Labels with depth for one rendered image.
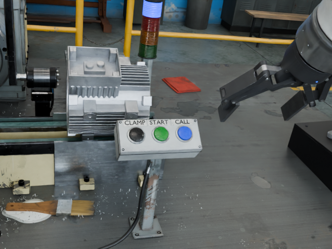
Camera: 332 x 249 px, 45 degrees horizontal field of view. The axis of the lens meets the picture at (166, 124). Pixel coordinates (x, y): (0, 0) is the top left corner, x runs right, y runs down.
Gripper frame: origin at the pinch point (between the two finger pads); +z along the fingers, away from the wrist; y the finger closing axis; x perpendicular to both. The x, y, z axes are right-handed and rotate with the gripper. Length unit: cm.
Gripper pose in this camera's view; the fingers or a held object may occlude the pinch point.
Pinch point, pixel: (255, 111)
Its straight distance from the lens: 77.1
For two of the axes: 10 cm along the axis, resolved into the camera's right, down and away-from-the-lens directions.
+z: -2.6, 4.1, 8.7
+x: 1.4, 9.1, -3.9
